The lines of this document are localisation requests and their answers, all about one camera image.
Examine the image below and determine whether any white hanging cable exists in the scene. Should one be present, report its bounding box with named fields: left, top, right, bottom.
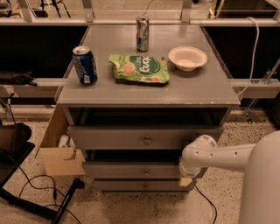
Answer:
left=235, top=17, right=261, bottom=97

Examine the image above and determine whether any black floor cable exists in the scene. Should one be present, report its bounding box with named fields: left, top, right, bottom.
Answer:
left=17, top=165, right=82, bottom=224

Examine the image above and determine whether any cardboard box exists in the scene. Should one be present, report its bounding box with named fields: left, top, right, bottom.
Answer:
left=38, top=107, right=85, bottom=176

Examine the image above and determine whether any metal railing frame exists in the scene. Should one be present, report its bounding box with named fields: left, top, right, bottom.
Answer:
left=0, top=0, right=280, bottom=26

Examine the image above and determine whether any black object on ledge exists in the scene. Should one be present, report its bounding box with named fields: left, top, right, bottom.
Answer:
left=0, top=71, right=37, bottom=86

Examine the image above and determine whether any grey top drawer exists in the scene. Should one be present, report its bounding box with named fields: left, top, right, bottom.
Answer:
left=68, top=126, right=223, bottom=150

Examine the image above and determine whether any black floor stand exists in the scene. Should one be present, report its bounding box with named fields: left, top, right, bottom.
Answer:
left=0, top=122, right=84, bottom=224

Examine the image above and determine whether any silver tall drink can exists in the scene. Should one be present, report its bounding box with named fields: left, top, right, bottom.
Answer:
left=136, top=16, right=149, bottom=52

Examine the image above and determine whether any green snack bag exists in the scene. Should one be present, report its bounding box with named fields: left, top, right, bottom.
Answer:
left=108, top=54, right=170, bottom=84

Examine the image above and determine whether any grey drawer cabinet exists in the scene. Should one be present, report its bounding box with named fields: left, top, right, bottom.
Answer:
left=56, top=24, right=241, bottom=193

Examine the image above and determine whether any blue soda can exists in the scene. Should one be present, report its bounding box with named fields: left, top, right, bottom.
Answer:
left=73, top=45, right=97, bottom=85

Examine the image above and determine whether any black cable right floor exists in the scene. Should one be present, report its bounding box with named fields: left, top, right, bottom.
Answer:
left=193, top=185, right=218, bottom=224

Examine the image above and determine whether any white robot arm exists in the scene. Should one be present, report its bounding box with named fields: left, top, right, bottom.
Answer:
left=179, top=131, right=280, bottom=224

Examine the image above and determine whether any white paper bowl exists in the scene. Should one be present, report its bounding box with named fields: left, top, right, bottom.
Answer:
left=168, top=46, right=207, bottom=72

